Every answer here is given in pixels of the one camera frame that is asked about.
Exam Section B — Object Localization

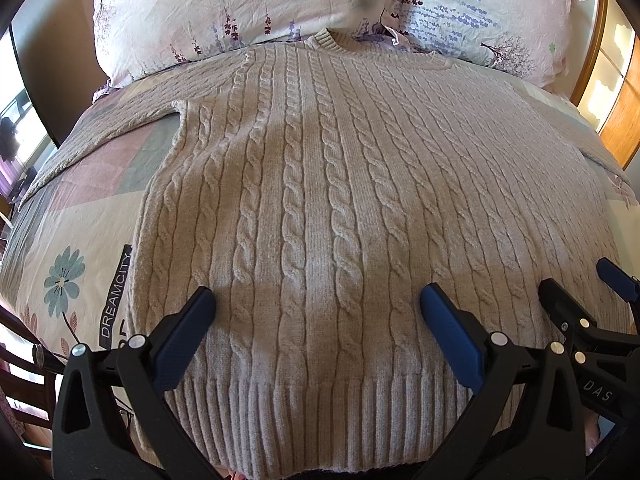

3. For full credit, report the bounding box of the beige cable knit sweater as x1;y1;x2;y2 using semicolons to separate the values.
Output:
17;27;633;476

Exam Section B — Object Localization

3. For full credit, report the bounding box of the dark wooden chair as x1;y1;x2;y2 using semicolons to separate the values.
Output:
1;308;56;474

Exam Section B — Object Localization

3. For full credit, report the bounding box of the pastel patchwork bed sheet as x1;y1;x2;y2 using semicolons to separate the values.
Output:
0;75;640;470

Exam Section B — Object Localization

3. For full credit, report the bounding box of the wooden headboard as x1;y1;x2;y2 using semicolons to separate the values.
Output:
555;0;639;168

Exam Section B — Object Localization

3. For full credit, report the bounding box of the right floral pink pillow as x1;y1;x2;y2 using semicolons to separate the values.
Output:
381;0;580;88

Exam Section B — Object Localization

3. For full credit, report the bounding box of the floral pink pillow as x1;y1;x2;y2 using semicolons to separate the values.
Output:
381;0;580;88
93;0;385;88

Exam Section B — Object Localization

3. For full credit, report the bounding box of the left floral pink pillow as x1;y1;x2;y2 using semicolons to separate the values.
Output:
93;0;385;88

